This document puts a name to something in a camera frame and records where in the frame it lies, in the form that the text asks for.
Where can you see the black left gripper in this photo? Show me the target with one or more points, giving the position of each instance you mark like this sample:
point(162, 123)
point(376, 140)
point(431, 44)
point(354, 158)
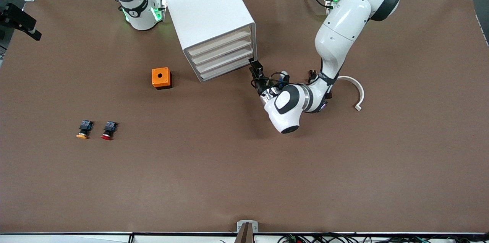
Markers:
point(261, 85)

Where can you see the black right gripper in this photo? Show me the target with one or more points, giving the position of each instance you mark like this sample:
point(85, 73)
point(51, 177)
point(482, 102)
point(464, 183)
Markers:
point(17, 17)

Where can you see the white plastic drawer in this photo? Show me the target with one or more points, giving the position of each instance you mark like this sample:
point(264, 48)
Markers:
point(219, 51)
point(219, 68)
point(219, 43)
point(219, 60)

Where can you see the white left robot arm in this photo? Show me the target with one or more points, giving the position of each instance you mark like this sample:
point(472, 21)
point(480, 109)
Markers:
point(344, 17)

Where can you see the white drawer cabinet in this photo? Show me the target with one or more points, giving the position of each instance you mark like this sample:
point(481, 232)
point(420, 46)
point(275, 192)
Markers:
point(206, 6)

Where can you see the yellow push button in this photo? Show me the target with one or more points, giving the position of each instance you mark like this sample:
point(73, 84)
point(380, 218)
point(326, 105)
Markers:
point(85, 126)

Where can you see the red push button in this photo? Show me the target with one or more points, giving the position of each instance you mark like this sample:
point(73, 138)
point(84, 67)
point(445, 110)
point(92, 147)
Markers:
point(110, 127)

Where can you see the orange box with hole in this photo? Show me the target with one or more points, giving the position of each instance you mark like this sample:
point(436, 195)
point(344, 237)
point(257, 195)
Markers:
point(160, 76)

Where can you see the white curved plastic clamp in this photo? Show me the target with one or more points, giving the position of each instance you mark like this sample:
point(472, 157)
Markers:
point(361, 92)

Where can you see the black switch with white face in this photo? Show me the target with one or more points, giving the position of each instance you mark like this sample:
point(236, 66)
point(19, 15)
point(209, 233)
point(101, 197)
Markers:
point(312, 73)

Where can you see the silver camera mount bracket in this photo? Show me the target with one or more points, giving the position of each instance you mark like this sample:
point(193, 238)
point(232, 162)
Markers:
point(247, 231)

